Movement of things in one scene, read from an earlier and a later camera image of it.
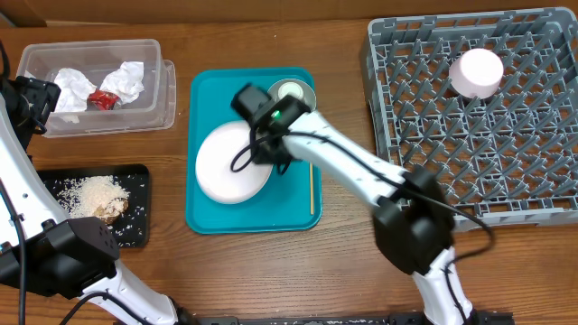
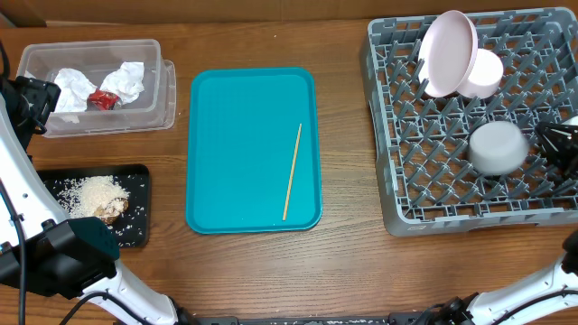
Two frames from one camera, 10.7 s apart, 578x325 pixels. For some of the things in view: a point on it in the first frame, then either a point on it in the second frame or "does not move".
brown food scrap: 112,210 does not move
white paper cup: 291,88 to 572,121
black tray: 133,225 does not move
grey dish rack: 509,156 does not move
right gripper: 265,149 to 569,142
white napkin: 73,88 does not move
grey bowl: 307,98 to 498,148
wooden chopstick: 312,189 to 292,171
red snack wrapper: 103,100 does not move
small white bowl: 476,73 does not move
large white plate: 219,149 to 448,49
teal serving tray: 291,204 does not move
